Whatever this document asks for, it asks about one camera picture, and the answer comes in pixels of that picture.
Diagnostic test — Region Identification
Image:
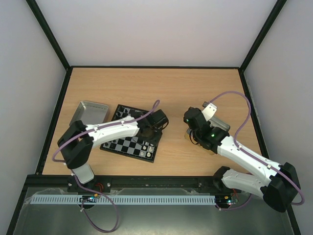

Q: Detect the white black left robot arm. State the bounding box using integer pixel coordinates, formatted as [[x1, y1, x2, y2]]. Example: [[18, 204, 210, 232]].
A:
[[57, 110, 169, 184]]

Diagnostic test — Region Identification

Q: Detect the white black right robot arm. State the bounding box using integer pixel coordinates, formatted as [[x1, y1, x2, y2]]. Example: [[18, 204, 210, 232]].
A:
[[183, 104, 300, 212]]

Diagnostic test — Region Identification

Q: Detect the black white chess board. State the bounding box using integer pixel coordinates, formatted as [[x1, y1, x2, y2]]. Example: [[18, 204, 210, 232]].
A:
[[100, 104, 159, 163]]

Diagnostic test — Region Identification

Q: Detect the silver metal tray right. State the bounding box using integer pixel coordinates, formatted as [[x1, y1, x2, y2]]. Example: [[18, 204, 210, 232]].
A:
[[188, 121, 230, 155]]

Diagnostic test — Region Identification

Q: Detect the silver metal tray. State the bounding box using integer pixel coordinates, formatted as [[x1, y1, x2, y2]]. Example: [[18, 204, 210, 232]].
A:
[[188, 121, 230, 155], [69, 101, 109, 126]]

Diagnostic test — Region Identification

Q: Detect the silver metal tray left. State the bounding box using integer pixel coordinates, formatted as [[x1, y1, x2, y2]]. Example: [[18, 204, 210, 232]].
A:
[[69, 101, 109, 126]]

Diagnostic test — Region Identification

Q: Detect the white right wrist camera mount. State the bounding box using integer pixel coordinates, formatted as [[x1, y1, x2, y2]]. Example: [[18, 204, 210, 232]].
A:
[[201, 102, 217, 121]]

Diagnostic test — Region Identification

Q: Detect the black enclosure frame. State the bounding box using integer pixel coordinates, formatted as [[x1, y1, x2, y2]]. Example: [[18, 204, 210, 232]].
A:
[[6, 0, 287, 235]]

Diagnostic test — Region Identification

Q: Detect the light blue cable duct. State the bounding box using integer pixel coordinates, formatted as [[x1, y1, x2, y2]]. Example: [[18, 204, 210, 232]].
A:
[[30, 195, 216, 205]]

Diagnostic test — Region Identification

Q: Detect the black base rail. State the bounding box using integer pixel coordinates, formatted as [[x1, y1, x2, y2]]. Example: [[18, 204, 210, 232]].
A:
[[25, 174, 284, 196]]

